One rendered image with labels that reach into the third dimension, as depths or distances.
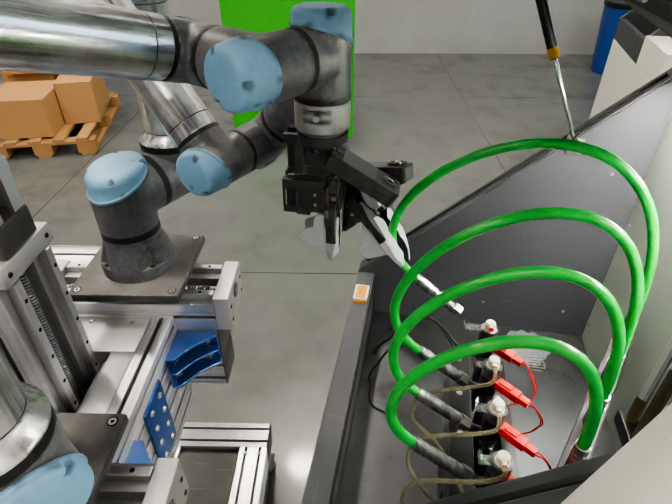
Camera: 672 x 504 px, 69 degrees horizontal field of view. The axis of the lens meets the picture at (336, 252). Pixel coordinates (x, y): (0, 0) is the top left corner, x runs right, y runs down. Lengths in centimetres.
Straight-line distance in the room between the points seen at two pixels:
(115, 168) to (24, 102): 359
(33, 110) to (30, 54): 403
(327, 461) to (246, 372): 143
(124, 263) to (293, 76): 62
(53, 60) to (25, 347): 50
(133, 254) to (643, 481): 90
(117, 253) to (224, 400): 121
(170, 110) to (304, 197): 24
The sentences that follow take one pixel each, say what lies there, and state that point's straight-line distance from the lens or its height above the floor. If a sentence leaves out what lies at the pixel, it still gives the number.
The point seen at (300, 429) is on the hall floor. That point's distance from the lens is 204.
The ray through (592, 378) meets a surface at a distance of 58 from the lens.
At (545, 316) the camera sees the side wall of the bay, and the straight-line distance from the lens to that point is 127.
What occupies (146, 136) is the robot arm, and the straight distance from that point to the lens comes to 108.
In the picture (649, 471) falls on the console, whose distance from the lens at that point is 45.
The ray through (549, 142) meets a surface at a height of 142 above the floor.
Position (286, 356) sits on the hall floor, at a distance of 228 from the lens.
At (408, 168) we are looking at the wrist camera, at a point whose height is 135.
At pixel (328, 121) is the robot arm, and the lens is 65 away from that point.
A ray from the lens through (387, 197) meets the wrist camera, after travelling 69.
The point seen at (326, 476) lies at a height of 95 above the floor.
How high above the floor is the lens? 167
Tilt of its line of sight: 35 degrees down
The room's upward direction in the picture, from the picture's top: straight up
